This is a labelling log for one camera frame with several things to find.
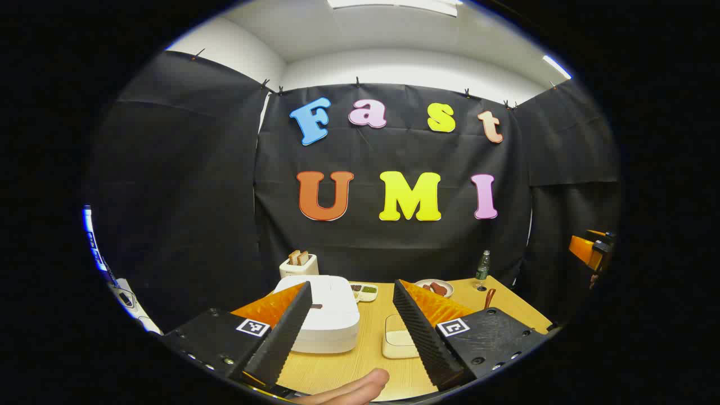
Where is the white rice cooker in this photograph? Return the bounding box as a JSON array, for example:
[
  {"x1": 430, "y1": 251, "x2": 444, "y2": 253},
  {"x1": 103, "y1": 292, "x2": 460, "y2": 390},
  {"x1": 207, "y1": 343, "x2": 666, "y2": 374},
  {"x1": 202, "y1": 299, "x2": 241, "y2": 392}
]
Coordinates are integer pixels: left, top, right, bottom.
[{"x1": 274, "y1": 274, "x2": 361, "y2": 354}]

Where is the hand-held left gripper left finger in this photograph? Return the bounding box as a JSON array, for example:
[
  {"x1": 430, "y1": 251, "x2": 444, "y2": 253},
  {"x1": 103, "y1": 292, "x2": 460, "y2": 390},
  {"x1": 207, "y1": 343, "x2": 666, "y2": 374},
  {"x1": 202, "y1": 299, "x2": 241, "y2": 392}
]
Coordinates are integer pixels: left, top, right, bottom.
[{"x1": 159, "y1": 280, "x2": 313, "y2": 392}]

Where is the white round plate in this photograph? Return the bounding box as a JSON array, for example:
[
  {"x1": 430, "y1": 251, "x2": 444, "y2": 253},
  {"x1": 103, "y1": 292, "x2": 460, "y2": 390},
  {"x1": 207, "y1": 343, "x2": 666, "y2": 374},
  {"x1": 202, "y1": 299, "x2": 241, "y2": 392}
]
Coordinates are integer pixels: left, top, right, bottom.
[{"x1": 415, "y1": 279, "x2": 454, "y2": 299}]

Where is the white object with dark cable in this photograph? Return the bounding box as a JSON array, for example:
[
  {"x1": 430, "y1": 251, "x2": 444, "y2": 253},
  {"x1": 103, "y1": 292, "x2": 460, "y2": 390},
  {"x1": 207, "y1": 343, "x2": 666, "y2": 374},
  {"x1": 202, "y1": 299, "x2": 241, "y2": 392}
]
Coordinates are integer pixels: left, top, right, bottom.
[{"x1": 107, "y1": 278, "x2": 164, "y2": 336}]

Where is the white divided dish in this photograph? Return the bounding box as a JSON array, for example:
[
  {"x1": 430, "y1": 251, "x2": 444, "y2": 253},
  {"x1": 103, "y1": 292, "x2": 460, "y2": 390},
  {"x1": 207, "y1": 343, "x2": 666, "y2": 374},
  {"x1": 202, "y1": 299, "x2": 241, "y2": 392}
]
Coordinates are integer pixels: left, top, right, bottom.
[{"x1": 349, "y1": 281, "x2": 379, "y2": 303}]

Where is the white toaster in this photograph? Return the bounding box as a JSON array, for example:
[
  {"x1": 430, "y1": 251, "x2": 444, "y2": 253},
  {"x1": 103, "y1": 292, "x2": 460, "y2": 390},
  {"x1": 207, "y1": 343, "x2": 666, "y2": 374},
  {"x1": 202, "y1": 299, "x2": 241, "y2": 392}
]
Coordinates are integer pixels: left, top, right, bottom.
[{"x1": 279, "y1": 253, "x2": 320, "y2": 279}]

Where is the blue lit panel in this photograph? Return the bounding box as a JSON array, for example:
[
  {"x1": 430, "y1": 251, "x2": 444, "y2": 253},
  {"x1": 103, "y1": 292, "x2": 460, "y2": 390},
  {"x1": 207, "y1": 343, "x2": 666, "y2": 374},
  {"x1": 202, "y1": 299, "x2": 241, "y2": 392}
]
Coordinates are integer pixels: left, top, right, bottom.
[{"x1": 83, "y1": 205, "x2": 110, "y2": 276}]

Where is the black backdrop cloth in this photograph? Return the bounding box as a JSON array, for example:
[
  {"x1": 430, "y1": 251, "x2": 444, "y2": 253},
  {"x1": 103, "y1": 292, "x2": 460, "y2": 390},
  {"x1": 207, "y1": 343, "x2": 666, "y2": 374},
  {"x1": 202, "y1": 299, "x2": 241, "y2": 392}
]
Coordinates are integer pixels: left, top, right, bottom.
[{"x1": 87, "y1": 49, "x2": 622, "y2": 332}]

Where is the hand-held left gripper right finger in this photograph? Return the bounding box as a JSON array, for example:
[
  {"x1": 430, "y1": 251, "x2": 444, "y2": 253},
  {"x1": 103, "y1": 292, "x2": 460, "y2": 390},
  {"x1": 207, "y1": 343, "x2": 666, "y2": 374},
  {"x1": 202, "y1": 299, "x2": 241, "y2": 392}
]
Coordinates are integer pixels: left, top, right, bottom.
[{"x1": 392, "y1": 278, "x2": 549, "y2": 392}]

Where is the clear plastic tray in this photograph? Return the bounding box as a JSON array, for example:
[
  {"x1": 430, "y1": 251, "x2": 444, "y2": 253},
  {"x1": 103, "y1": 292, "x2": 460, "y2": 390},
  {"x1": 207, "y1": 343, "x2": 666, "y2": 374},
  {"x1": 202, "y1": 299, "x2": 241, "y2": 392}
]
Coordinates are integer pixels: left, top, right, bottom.
[{"x1": 382, "y1": 313, "x2": 421, "y2": 360}]

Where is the ceiling light panel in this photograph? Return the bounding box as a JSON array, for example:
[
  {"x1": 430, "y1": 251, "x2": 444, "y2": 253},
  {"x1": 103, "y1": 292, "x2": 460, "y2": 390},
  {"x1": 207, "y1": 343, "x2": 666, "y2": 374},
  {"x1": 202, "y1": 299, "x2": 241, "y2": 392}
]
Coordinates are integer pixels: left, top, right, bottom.
[
  {"x1": 542, "y1": 55, "x2": 573, "y2": 80},
  {"x1": 326, "y1": 0, "x2": 463, "y2": 17}
]

